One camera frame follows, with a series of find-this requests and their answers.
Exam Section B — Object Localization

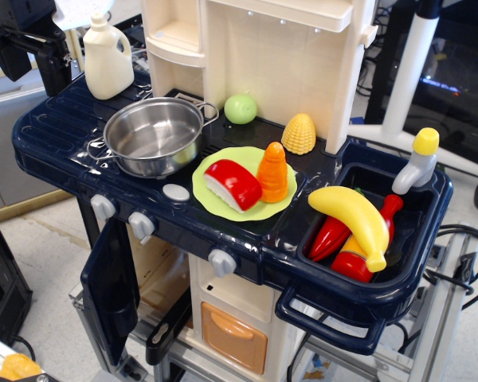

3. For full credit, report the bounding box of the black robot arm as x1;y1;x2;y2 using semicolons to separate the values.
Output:
0;0;72;96

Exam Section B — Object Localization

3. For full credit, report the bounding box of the stainless steel pot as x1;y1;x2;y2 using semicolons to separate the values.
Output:
87;97;220;179

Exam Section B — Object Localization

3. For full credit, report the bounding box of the yellow toy banana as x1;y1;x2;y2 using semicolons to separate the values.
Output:
308;185;390;273

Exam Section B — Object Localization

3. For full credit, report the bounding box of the red toy cheese wedge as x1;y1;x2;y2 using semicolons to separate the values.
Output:
203;159;262;213

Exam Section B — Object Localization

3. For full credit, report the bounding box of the orange toy carrot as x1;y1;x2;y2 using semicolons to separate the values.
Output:
257;142;288;203

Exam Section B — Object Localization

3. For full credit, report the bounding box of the light green plate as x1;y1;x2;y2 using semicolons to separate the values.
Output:
192;146;298;222

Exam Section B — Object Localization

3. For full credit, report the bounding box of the grey oval button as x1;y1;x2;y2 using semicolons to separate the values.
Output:
162;183;190;202

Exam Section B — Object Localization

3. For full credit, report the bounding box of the grey right stove knob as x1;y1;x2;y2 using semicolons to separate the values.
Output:
208;248;237;278

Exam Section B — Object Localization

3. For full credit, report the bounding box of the grey stove knob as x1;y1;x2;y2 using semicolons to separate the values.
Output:
91;194;116;221
208;248;237;278
128;212;155;245

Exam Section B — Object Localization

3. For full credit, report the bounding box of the yellow toy corn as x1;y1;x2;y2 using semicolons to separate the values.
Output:
281;113;316;155

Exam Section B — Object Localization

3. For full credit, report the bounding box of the green toy apple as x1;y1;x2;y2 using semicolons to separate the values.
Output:
224;94;257;125

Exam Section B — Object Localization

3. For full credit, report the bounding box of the red toy chili pepper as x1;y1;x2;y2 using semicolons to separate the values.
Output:
308;216;351;262

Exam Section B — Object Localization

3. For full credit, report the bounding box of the grey middle stove knob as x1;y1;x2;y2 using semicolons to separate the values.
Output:
128;212;155;245

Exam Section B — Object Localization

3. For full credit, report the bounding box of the navy toy kitchen counter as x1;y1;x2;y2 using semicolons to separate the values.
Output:
12;74;453;355

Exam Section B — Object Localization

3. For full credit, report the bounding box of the red yellow toy bottle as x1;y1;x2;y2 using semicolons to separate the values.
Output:
331;235;374;283

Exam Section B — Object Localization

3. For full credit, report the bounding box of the grey left stove knob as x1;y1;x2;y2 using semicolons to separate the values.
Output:
91;194;116;221

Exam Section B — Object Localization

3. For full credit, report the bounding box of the cream toy kitchen tower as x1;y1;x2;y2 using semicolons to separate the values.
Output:
141;0;377;154

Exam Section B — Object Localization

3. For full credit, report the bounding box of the orange toy drawer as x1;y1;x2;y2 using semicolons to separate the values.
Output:
201;302;268;375

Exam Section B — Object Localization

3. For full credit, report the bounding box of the red toy ketchup bottle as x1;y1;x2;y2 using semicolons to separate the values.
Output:
380;194;403;244

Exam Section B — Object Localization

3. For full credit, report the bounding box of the navy oven door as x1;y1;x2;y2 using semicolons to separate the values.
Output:
80;219;140;366

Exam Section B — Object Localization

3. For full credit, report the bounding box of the white monitor stand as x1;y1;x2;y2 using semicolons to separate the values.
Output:
349;1;478;177

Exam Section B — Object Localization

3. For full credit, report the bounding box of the cream plastic detergent bottle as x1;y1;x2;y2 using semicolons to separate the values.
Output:
83;13;135;100

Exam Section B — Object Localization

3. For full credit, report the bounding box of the grey yellow toy faucet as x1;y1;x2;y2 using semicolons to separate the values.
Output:
391;127;440;195

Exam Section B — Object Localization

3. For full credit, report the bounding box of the black computer case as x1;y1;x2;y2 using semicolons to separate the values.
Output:
0;231;33;345

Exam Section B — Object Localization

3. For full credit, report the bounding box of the orange toy at corner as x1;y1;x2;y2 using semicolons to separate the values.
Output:
0;353;42;381

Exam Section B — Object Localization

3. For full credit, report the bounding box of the black cable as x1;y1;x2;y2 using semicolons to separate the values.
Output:
421;224;478;311

